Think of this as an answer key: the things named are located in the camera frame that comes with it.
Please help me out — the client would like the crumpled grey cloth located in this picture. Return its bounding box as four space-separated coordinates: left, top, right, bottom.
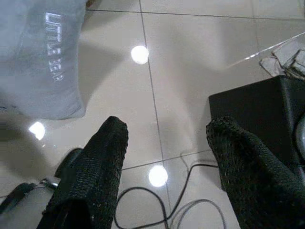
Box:
259 48 305 81

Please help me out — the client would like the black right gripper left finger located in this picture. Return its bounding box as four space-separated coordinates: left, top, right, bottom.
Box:
41 115 130 229

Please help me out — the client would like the thin black floor cable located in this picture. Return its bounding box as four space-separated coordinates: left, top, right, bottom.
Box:
113 163 219 228

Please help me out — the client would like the silver right robot leg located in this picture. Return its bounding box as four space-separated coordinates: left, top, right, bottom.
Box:
0 147 82 217

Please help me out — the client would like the black box ottoman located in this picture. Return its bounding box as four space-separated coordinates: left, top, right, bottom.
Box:
208 74 305 169

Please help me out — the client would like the grey pillow with white lettering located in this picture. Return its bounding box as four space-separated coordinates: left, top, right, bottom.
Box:
0 0 87 120

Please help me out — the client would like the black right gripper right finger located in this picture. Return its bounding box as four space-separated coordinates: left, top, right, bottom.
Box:
205 116 305 229

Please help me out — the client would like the looped grey floor cable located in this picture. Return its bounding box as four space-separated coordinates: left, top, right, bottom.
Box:
169 199 226 229

